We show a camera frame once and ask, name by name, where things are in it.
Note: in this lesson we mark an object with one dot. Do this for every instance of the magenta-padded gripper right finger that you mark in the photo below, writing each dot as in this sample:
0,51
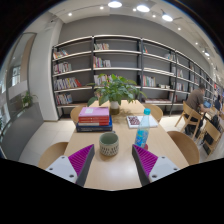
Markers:
161,168

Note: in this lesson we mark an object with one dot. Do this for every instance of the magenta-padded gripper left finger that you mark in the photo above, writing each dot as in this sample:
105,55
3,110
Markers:
63,166

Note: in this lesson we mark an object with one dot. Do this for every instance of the clear blue-capped drink bottle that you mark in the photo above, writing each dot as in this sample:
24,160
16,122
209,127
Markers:
142,135

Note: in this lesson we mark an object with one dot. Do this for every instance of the rounded wooden chair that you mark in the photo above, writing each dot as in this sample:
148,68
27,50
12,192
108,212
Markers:
184,146
76,114
51,155
155,111

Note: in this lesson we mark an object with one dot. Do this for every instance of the dark blue book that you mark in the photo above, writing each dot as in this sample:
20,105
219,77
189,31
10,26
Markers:
94,128

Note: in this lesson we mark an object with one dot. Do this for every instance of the grey-green patterned mug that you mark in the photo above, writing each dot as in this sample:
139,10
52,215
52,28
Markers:
108,145

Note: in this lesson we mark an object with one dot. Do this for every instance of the white paperback book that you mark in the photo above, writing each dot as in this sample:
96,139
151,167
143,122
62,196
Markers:
133,120

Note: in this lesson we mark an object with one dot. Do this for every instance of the slatted wooden chair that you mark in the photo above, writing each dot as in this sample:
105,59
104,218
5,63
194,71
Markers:
210,133
190,115

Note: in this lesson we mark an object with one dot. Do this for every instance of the pink book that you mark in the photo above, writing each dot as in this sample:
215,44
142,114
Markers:
94,111

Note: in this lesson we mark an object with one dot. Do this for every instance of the person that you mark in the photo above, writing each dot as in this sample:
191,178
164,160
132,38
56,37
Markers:
195,100

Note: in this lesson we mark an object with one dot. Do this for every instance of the small green potted plant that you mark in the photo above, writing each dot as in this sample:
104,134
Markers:
27,99

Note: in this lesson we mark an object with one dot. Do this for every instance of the laptop with blue screen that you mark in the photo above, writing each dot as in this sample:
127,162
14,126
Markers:
207,104

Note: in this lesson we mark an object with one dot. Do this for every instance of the grey shelf unit with books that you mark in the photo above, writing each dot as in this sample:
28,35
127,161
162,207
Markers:
156,63

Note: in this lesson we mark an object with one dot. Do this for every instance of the ceiling lights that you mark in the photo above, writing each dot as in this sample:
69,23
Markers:
143,8

